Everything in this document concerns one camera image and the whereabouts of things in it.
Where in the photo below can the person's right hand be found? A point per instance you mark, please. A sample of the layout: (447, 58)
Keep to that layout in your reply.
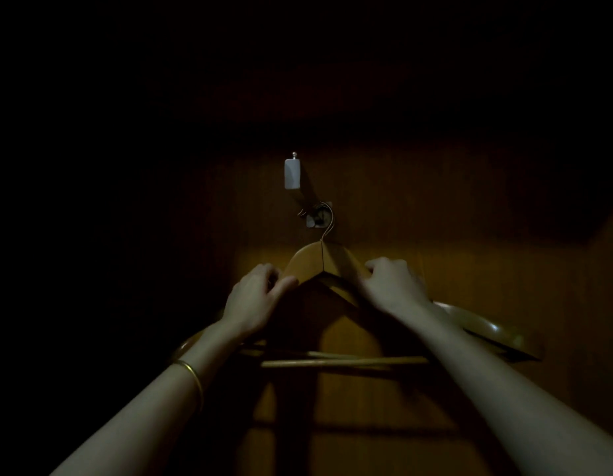
(393, 285)

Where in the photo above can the person's left hand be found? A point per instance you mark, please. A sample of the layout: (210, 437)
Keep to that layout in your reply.
(252, 302)

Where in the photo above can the brown wooden wardrobe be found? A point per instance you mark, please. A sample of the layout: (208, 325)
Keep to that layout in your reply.
(485, 292)

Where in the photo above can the person's left forearm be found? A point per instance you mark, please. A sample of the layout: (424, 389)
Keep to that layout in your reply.
(147, 426)

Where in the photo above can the person's right forearm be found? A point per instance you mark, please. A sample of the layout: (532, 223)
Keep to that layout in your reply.
(510, 401)

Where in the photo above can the metal wardrobe hook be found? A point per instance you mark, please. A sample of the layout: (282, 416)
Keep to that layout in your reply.
(317, 217)

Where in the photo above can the small white tag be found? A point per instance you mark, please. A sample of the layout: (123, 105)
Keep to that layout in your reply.
(292, 173)

